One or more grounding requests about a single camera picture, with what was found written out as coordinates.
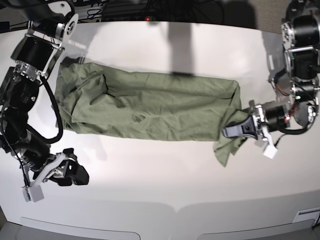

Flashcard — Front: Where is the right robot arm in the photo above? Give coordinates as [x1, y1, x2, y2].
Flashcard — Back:
[0, 0, 90, 187]

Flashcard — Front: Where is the green T-shirt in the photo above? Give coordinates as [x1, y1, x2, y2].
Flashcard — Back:
[54, 62, 248, 166]

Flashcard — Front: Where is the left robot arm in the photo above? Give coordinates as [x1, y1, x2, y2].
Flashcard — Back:
[222, 0, 320, 141]

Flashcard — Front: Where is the white label sticker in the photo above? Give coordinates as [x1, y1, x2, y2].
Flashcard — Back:
[293, 208, 320, 224]

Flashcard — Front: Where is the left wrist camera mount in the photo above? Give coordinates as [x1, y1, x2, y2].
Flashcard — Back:
[261, 125, 278, 159]

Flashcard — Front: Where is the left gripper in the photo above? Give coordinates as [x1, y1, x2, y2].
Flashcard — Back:
[222, 100, 290, 142]

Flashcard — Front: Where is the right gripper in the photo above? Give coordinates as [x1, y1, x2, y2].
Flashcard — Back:
[20, 148, 90, 187]

